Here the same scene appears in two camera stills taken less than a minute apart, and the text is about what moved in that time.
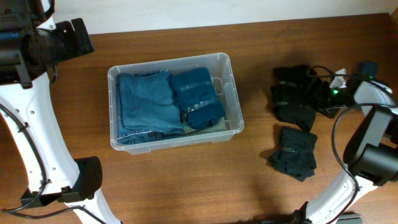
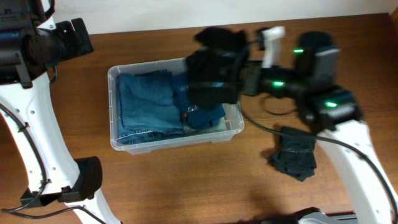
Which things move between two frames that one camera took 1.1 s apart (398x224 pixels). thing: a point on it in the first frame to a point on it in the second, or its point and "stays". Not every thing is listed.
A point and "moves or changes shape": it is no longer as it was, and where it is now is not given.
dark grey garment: (296, 155) stays
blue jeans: (147, 107) stays
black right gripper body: (337, 99) to (253, 85)
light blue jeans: (219, 126) to (204, 119)
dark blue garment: (199, 104) stays
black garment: (297, 93) moves or changes shape
